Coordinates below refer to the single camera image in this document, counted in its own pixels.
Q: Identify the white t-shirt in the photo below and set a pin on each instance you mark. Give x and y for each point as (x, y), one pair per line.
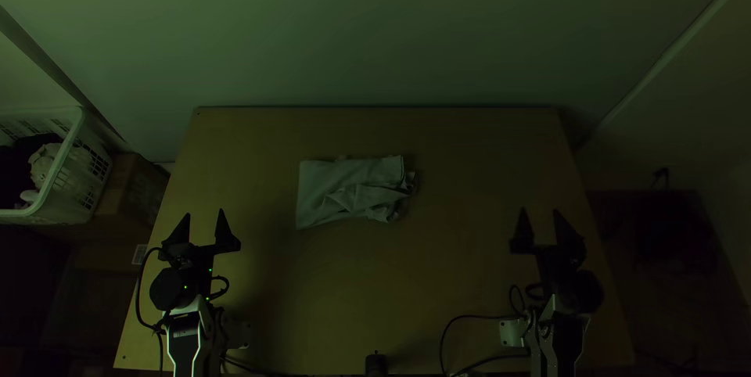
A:
(352, 192)

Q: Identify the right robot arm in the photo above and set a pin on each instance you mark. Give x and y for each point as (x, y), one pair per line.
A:
(557, 336)

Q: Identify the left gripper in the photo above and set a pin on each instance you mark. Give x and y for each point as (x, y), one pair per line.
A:
(196, 255)

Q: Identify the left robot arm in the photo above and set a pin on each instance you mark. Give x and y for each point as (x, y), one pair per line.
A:
(188, 330)

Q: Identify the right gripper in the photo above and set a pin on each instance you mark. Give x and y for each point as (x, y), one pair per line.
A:
(557, 255)

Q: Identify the white laundry basket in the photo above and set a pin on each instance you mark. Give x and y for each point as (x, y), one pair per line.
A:
(70, 183)

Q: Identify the cardboard box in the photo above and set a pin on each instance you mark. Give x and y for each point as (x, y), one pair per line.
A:
(138, 189)

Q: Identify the heap of clothes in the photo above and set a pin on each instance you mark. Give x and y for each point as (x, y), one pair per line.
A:
(41, 169)

